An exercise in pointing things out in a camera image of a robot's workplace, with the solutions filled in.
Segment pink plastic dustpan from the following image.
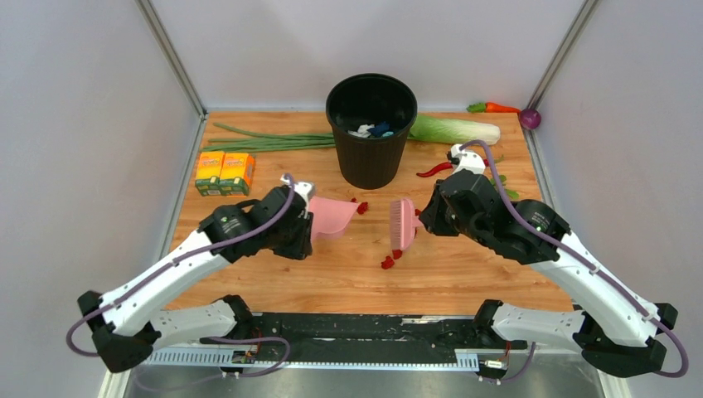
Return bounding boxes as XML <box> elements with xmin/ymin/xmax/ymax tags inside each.
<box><xmin>309</xmin><ymin>197</ymin><xmax>358</xmax><ymax>241</ymax></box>

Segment crumpled scraps inside bin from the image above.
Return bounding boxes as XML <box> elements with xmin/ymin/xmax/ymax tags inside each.
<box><xmin>347</xmin><ymin>122</ymin><xmax>395</xmax><ymax>139</ymax></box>

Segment pink hand brush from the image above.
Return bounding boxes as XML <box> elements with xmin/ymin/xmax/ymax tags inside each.
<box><xmin>389</xmin><ymin>197</ymin><xmax>423</xmax><ymax>251</ymax></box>

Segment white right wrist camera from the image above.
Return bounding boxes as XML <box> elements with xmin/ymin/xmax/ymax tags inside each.
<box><xmin>447</xmin><ymin>144</ymin><xmax>486</xmax><ymax>174</ymax></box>

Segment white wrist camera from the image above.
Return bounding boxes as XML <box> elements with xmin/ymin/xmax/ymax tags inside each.
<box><xmin>280</xmin><ymin>173</ymin><xmax>317</xmax><ymax>206</ymax></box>
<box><xmin>447</xmin><ymin>144</ymin><xmax>486</xmax><ymax>174</ymax></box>

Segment red toy chili pepper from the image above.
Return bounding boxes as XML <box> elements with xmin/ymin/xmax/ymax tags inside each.
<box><xmin>415</xmin><ymin>155</ymin><xmax>504</xmax><ymax>177</ymax></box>

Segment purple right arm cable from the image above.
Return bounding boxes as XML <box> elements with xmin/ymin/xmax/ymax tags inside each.
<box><xmin>460</xmin><ymin>139</ymin><xmax>690</xmax><ymax>385</ymax></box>

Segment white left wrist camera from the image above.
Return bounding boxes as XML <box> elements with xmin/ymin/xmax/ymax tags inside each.
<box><xmin>280</xmin><ymin>173</ymin><xmax>317</xmax><ymax>206</ymax></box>

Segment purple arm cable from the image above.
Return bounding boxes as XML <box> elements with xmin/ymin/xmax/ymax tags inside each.
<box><xmin>460</xmin><ymin>139</ymin><xmax>690</xmax><ymax>385</ymax></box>
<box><xmin>65</xmin><ymin>172</ymin><xmax>298</xmax><ymax>380</ymax></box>

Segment white toy radish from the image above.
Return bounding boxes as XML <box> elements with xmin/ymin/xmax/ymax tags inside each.
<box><xmin>489</xmin><ymin>174</ymin><xmax>520</xmax><ymax>201</ymax></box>

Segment orange juice box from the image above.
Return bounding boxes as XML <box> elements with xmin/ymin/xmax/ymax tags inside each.
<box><xmin>194</xmin><ymin>151</ymin><xmax>225</xmax><ymax>197</ymax></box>
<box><xmin>219</xmin><ymin>152</ymin><xmax>255</xmax><ymax>197</ymax></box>

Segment green toy scallions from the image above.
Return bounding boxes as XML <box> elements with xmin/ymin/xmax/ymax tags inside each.
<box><xmin>202</xmin><ymin>123</ymin><xmax>336</xmax><ymax>153</ymax></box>

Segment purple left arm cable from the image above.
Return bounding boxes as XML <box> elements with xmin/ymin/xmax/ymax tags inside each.
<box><xmin>65</xmin><ymin>172</ymin><xmax>298</xmax><ymax>380</ymax></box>

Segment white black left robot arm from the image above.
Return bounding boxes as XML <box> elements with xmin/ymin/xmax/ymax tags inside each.
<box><xmin>77</xmin><ymin>177</ymin><xmax>315</xmax><ymax>373</ymax></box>

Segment toy carrot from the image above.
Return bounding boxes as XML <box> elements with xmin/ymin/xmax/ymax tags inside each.
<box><xmin>467</xmin><ymin>101</ymin><xmax>521</xmax><ymax>114</ymax></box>

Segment toy napa cabbage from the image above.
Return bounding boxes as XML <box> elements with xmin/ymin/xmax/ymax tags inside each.
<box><xmin>409</xmin><ymin>114</ymin><xmax>501</xmax><ymax>145</ymax></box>

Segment purple toy onion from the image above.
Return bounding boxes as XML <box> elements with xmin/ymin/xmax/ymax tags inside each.
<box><xmin>518</xmin><ymin>109</ymin><xmax>542</xmax><ymax>130</ymax></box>

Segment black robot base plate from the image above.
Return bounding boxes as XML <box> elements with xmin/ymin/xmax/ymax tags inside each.
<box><xmin>228</xmin><ymin>313</ymin><xmax>509</xmax><ymax>365</ymax></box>

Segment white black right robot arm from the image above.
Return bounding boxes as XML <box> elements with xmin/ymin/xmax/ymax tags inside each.
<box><xmin>419</xmin><ymin>170</ymin><xmax>678</xmax><ymax>378</ymax></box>

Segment black trash bin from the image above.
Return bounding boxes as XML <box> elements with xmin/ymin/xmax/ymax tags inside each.
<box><xmin>326</xmin><ymin>73</ymin><xmax>418</xmax><ymax>190</ymax></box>

